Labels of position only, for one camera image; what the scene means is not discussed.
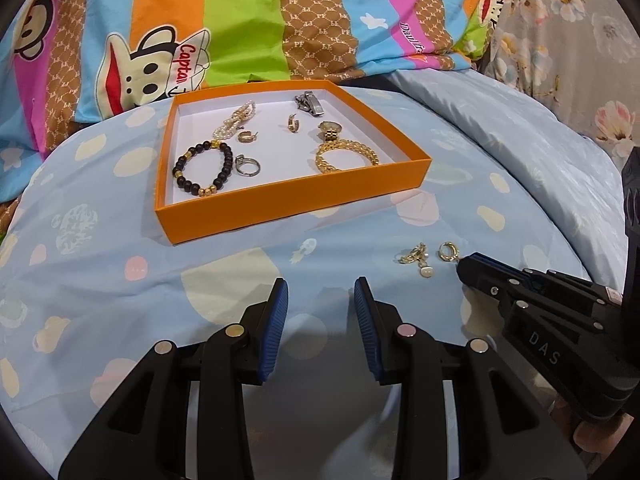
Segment gold chain bracelet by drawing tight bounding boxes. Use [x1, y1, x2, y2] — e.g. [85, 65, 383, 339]
[313, 138, 381, 175]

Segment gold wristwatch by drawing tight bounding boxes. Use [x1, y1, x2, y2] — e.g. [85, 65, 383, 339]
[318, 120, 343, 142]

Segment black bead bracelet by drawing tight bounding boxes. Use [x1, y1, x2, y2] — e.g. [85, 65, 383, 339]
[171, 140, 234, 198]

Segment silver and gold rings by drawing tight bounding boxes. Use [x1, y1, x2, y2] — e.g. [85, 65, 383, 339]
[233, 154, 263, 178]

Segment white pearl bracelet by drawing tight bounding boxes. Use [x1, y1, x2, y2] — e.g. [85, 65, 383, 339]
[211, 100, 257, 141]

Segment small gold hoop earring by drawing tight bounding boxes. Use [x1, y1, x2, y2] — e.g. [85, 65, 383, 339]
[238, 130, 257, 143]

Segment person's right hand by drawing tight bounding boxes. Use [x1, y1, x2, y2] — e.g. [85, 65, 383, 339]
[573, 414, 634, 474]

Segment gold pearl charm earring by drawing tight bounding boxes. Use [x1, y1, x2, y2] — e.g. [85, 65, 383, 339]
[396, 243, 434, 278]

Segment grey blue blanket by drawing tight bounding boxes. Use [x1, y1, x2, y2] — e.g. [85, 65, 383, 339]
[388, 68, 628, 290]

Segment light blue spotted bedsheet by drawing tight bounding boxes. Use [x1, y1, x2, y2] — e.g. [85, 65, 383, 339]
[1, 89, 594, 479]

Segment grey floral fabric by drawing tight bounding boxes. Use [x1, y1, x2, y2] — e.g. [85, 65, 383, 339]
[482, 0, 639, 167]

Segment orange cardboard tray box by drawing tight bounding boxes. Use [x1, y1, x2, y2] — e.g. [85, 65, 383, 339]
[154, 81, 432, 244]

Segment colourful monkey print duvet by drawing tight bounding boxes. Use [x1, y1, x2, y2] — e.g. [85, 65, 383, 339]
[1, 0, 504, 202]

